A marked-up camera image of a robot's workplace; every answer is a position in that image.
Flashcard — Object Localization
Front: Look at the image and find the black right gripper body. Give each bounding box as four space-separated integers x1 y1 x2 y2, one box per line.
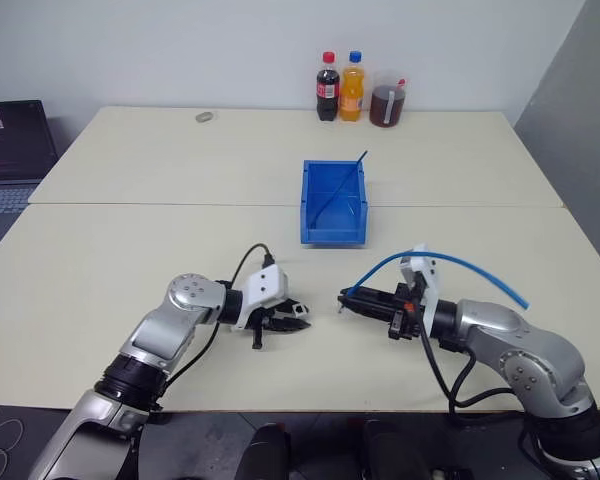
387 281 425 341

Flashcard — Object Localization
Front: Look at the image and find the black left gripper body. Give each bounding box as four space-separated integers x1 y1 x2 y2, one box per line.
246 298 294 351

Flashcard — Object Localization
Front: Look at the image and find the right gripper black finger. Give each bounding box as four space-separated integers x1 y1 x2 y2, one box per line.
346 287 401 303
336 295 398 318

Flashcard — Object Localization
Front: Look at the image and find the long curved blue cable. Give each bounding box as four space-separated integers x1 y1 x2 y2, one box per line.
348 250 532 311

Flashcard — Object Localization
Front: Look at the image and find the blue plastic bin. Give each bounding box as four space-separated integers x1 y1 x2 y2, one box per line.
299 159 371 248

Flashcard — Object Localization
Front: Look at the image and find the dark rounded shape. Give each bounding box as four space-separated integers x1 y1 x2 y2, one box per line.
246 422 294 480

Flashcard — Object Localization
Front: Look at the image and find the clear jug brown liquid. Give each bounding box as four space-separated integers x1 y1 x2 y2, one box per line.
368 69 409 129

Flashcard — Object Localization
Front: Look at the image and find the orange soda bottle blue cap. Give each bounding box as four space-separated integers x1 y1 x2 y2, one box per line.
339 49 368 124

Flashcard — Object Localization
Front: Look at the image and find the cola bottle red cap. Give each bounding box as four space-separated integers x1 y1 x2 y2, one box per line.
314 50 342 123

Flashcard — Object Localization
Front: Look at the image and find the dark open laptop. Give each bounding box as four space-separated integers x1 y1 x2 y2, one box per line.
0 99 61 217

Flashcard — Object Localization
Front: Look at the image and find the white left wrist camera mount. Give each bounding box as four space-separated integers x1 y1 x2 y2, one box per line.
232 264 290 332

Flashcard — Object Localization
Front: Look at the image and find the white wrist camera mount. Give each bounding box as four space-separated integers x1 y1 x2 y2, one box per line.
232 264 290 332
399 243 442 332

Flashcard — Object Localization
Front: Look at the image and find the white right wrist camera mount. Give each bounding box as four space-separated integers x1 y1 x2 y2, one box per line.
399 243 442 332

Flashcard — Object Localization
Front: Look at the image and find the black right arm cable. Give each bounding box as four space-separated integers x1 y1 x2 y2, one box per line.
413 299 519 416

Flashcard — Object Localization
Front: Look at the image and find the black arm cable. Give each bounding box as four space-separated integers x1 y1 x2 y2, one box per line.
149 242 278 414
413 299 519 416

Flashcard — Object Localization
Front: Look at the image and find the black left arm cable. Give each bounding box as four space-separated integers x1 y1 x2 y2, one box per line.
149 242 278 414

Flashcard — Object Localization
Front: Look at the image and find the black cable in bin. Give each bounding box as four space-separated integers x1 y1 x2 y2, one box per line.
313 150 370 222

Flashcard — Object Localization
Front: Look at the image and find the thin white floor cable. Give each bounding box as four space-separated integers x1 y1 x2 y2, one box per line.
0 403 27 477

